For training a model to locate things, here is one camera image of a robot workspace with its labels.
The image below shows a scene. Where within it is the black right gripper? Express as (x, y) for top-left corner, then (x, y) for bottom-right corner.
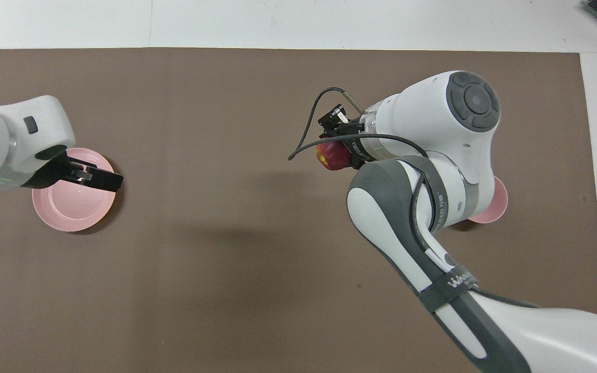
(318, 105), (382, 170)

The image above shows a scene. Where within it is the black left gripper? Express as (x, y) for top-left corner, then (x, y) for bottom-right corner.
(21, 145), (124, 192)

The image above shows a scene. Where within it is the red apple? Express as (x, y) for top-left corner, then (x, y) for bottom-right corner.
(316, 141), (352, 171)

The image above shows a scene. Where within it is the pink plate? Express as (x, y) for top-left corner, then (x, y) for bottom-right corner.
(467, 176), (509, 224)
(32, 148), (118, 232)

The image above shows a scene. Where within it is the right pink plate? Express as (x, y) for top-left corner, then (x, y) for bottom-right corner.
(467, 176), (509, 224)

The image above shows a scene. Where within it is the brown table mat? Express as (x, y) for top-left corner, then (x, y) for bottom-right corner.
(0, 48), (597, 373)

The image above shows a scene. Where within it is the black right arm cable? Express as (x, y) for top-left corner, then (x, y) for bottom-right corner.
(288, 87), (430, 162)

